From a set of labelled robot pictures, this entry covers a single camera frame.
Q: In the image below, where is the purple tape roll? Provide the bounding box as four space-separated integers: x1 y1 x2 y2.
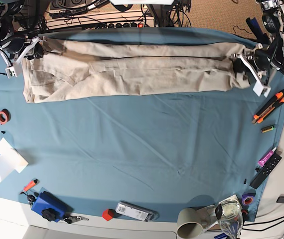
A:
242 193 255 206

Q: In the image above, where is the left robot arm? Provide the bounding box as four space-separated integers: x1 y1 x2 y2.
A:
231 0 284 97

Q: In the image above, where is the red cube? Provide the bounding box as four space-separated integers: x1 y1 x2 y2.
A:
102 209 115 221

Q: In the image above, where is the black power strip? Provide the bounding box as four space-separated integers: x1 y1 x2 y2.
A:
106 22 144 28

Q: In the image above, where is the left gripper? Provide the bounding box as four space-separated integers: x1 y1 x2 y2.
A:
230 43 284 97

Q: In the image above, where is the orange marker pen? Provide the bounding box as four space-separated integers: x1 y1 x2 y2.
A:
20 179 38 194

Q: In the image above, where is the clear wine glass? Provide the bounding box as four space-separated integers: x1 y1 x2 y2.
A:
215 196 244 239

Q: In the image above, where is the blue table cloth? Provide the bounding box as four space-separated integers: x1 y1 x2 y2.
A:
0 56 284 222

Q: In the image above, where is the white paper card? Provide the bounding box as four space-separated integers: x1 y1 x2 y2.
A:
0 138 28 173

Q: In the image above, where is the blue box with knob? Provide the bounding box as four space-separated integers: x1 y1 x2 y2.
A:
31 191 68 223

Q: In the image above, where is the small battery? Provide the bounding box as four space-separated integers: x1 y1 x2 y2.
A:
261 125 276 133

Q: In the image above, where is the clear plastic packaged item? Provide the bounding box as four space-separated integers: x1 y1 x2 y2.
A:
115 201 159 222

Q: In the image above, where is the beige ceramic mug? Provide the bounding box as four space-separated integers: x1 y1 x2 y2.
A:
177 208 210 239

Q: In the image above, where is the purple glue tube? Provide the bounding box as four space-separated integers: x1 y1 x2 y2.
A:
258 147 277 167

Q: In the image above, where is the beige T-shirt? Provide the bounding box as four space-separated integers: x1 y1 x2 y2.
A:
22 39 250 103

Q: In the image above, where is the orange black utility knife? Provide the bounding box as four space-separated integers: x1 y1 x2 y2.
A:
252 89 284 124

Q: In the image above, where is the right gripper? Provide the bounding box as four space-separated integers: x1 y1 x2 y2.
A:
5 37 45 78

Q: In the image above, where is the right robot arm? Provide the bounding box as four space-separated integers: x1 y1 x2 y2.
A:
0 0 46 78

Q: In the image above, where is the black remote control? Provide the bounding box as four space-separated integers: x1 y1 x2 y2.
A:
250 153 282 189

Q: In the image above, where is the red tape roll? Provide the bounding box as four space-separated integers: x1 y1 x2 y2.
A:
0 109 10 125

